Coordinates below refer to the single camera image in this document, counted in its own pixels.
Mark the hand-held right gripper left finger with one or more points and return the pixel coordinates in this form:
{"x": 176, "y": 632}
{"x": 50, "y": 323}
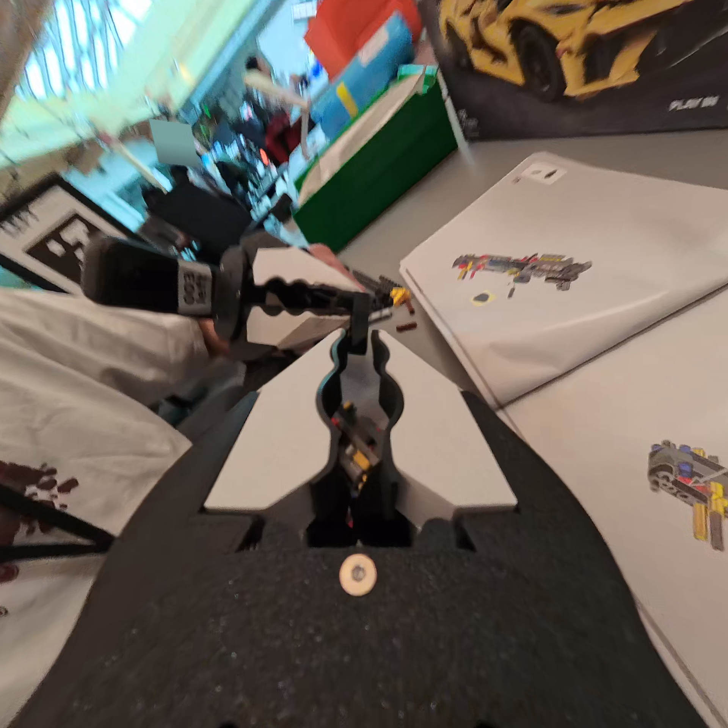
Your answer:
{"x": 273, "y": 443}

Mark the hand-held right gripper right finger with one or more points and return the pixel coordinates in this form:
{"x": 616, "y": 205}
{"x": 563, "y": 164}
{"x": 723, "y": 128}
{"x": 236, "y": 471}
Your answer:
{"x": 449, "y": 449}

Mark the lego instruction booklet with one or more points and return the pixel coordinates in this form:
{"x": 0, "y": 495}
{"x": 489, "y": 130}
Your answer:
{"x": 569, "y": 318}

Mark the yellow lego piece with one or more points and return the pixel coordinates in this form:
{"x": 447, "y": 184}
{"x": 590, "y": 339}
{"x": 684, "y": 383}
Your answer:
{"x": 400, "y": 294}

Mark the black lego beams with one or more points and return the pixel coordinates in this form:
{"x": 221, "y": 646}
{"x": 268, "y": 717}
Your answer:
{"x": 375, "y": 282}

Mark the white paper bag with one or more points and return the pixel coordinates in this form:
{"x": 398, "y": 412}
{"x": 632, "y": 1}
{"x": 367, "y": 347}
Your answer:
{"x": 364, "y": 136}

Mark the red box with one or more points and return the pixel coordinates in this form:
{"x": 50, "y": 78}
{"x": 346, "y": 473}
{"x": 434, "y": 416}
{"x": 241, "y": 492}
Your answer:
{"x": 352, "y": 28}

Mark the partly built lego model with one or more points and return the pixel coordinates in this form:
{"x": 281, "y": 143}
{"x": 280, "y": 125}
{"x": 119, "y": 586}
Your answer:
{"x": 361, "y": 449}

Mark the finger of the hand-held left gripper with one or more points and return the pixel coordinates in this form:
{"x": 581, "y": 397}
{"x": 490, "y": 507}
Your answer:
{"x": 301, "y": 264}
{"x": 296, "y": 335}

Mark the black lego set box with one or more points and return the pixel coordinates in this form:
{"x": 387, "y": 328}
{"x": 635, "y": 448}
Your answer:
{"x": 569, "y": 68}

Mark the blue box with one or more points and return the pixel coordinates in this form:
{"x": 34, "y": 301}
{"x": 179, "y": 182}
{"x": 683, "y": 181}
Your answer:
{"x": 369, "y": 68}

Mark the person's left hand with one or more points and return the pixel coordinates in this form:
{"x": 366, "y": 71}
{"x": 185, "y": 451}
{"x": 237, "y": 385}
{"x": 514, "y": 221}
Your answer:
{"x": 213, "y": 336}

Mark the small black lego piece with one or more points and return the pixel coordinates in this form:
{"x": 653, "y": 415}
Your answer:
{"x": 359, "y": 330}

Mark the green plastic bin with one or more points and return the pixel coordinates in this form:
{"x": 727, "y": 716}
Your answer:
{"x": 387, "y": 176}

